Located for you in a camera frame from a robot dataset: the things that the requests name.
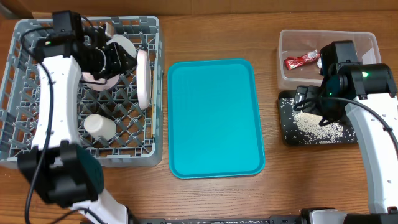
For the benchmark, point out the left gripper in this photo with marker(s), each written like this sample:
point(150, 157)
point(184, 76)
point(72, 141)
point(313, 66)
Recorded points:
point(120, 61)

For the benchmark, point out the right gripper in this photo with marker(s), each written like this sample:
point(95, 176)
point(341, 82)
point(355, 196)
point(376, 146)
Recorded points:
point(306, 94)

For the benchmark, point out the grey bowl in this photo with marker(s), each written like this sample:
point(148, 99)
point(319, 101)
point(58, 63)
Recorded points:
point(125, 43)

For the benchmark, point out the white round plate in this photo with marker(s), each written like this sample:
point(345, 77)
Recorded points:
point(143, 79)

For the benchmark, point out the white rice grains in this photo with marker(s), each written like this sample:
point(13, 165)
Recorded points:
point(314, 127)

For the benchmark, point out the pink shallow bowl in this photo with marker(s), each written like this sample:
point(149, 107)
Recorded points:
point(101, 84)

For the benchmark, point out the red snack wrapper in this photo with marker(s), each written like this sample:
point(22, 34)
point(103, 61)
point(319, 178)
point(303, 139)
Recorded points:
point(295, 62)

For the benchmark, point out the white paper cup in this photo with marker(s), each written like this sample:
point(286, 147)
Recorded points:
point(99, 126)

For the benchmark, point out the white tissue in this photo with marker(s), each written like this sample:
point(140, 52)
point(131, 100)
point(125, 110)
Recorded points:
point(319, 63)

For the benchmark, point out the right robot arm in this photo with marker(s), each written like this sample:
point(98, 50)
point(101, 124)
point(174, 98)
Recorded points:
point(365, 95)

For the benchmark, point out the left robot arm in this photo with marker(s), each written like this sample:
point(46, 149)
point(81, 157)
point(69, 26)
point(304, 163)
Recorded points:
point(57, 166)

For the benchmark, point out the black food waste tray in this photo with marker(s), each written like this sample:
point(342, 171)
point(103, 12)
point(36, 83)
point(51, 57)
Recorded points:
point(287, 133)

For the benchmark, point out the grey dishwasher rack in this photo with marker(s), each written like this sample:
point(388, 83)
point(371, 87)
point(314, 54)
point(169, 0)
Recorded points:
point(133, 144)

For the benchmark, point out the clear plastic bin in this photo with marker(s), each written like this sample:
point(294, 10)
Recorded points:
point(295, 43)

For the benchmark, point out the teal plastic tray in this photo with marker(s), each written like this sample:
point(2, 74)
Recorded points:
point(213, 119)

